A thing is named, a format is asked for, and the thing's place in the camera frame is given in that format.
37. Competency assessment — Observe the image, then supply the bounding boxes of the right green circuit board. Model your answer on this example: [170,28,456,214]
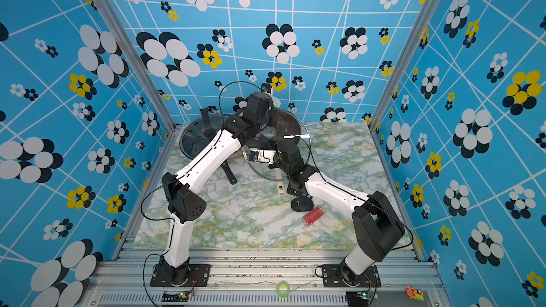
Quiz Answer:
[346,291,371,307]

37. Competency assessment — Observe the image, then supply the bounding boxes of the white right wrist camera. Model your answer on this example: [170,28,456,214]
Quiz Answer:
[248,148,276,164]

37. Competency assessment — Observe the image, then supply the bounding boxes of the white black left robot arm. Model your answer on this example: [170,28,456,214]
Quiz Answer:
[157,92,274,286]

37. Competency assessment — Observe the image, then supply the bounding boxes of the green circuit board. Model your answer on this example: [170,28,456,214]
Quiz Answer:
[162,291,193,303]
[346,291,371,307]

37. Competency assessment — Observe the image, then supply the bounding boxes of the green tape roll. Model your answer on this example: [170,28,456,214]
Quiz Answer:
[276,281,291,298]

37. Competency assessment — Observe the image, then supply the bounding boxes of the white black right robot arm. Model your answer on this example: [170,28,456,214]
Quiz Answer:
[251,139,406,287]

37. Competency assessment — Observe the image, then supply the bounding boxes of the red items in bag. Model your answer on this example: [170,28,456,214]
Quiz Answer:
[301,206,324,227]

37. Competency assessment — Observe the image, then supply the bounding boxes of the black computer mouse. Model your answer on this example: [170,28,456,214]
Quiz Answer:
[291,198,314,212]

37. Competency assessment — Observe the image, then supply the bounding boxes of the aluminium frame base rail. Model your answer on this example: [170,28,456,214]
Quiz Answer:
[82,243,450,306]

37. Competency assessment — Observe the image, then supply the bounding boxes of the black calculator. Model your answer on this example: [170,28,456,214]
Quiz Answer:
[286,183,309,198]

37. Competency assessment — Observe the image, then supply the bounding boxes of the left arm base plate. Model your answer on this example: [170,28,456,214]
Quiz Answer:
[149,264,211,288]

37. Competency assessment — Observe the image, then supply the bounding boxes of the black frying pan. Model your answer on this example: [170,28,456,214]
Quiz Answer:
[179,115,238,186]

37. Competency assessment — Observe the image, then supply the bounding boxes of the light green microfiber cloth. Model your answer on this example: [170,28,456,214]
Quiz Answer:
[272,97,281,109]

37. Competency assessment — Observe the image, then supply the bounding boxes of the left green circuit board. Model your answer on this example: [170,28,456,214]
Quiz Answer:
[162,291,193,303]

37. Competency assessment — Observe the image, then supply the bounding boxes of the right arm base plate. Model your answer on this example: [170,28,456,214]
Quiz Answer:
[318,264,382,289]

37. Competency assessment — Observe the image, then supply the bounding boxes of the glass pot lid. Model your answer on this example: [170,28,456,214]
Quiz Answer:
[242,115,311,182]
[179,109,230,159]

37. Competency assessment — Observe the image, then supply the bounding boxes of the orange toy car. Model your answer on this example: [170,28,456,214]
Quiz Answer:
[405,287,425,301]

